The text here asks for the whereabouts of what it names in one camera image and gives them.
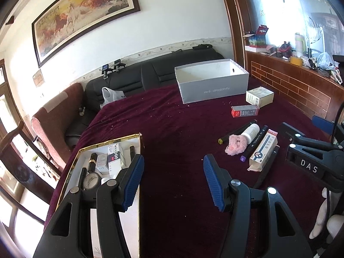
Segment black marker beige caps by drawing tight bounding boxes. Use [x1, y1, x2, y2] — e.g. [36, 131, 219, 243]
[78, 167, 87, 189]

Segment gold-rimmed white storage box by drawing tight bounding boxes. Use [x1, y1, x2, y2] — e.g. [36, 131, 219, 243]
[58, 133, 142, 257]

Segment framed horses painting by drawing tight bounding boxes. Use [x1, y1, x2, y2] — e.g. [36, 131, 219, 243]
[31, 0, 140, 67]

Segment white gloved hand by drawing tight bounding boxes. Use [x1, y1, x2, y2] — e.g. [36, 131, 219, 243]
[309, 188, 343, 239]

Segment red brown armchair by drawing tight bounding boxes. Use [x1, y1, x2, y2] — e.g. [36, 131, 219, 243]
[30, 83, 83, 172]

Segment white blue long box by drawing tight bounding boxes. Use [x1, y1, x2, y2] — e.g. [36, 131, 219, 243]
[247, 129, 278, 172]

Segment small white cardboard box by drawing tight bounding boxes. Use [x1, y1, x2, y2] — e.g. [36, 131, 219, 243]
[246, 86, 274, 108]

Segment black marker yellow-green cap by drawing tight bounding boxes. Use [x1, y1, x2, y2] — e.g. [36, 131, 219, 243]
[218, 119, 257, 145]

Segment brown tape roll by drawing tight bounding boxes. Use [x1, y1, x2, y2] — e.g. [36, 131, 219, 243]
[83, 172, 101, 190]

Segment black marker yellow caps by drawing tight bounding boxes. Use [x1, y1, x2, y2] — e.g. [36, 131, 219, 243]
[88, 153, 97, 173]

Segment red and grey small box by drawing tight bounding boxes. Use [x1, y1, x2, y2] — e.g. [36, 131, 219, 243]
[231, 105, 260, 118]

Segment pink fluffy toy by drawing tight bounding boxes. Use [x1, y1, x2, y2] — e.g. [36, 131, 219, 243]
[224, 135, 248, 156]

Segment black marker purple cap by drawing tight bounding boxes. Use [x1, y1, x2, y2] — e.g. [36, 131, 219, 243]
[240, 125, 268, 162]

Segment white plastic bottle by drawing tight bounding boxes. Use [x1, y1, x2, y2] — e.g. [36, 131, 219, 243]
[241, 123, 260, 144]

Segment black leather sofa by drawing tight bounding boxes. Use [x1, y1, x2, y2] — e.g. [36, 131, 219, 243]
[65, 44, 224, 150]

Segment maroon bed cover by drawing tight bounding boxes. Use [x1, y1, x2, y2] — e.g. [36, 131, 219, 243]
[44, 81, 335, 258]

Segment black marker pink cap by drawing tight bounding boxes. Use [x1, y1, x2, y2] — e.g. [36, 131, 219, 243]
[253, 145, 280, 189]

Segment wooden brick-pattern sideboard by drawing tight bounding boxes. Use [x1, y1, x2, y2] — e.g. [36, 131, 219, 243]
[217, 0, 344, 129]

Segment white plastic bag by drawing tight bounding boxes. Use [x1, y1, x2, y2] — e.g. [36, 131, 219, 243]
[100, 87, 126, 108]

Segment large grey shoe box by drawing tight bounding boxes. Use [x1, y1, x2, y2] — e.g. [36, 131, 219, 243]
[175, 59, 250, 104]

